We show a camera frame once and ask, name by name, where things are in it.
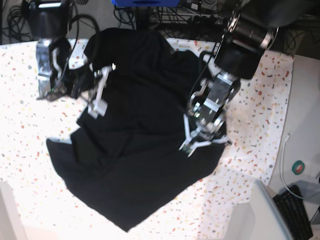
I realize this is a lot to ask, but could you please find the terrazzo pattern tablecloth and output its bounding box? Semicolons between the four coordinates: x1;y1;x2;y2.
0;42;294;240

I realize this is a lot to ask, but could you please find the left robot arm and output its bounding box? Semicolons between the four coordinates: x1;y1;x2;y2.
180;0;320;157

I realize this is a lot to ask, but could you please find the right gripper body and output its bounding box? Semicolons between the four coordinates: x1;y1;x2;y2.
36;37;71;100

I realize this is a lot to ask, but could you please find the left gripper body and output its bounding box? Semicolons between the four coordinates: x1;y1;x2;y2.
187;73;241;140

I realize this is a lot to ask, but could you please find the green tape roll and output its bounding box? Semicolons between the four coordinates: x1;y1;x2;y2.
291;160;305;176

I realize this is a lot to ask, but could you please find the white charging cable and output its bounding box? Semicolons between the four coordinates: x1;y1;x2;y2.
279;132;305;200

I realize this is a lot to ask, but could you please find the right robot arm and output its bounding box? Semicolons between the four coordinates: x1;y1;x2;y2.
21;0;116;119

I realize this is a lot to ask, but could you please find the white panel left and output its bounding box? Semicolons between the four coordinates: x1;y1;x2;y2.
0;181;28;240

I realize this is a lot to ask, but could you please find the black keyboard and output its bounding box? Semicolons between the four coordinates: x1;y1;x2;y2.
273;190;313;240

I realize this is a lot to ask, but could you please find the black t-shirt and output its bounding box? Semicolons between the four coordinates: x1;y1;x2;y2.
46;28;225;232

